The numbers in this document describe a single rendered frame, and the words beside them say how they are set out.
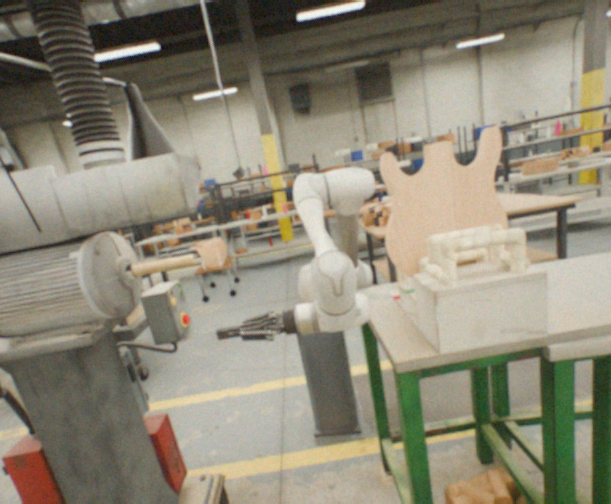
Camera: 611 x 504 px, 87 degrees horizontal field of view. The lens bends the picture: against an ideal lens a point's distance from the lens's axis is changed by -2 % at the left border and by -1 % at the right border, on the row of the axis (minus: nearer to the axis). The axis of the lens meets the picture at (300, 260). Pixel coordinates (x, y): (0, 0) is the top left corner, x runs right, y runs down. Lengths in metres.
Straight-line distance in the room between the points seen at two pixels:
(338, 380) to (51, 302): 1.36
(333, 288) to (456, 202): 0.46
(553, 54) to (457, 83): 3.26
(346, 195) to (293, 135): 10.80
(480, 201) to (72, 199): 1.06
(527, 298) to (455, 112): 12.64
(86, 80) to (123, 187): 0.25
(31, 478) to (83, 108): 1.09
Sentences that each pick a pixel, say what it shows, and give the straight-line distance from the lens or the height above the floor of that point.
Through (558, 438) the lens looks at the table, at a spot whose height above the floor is 0.59.
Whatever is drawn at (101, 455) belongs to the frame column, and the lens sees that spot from 1.30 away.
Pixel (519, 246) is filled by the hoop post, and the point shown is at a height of 1.17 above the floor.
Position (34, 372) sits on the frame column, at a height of 1.04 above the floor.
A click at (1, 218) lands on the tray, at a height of 1.46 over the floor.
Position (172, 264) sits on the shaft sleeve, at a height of 1.25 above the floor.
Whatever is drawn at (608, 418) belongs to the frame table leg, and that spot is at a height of 0.64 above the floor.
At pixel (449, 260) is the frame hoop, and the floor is 1.17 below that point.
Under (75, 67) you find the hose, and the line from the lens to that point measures 0.98.
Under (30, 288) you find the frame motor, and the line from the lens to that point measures 1.11.
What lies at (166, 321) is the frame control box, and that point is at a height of 1.01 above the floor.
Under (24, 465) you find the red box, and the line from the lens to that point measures 1.42.
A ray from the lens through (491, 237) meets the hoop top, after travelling 0.88.
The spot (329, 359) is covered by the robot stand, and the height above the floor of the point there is 0.48.
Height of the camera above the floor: 1.41
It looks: 13 degrees down
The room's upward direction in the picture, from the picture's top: 11 degrees counter-clockwise
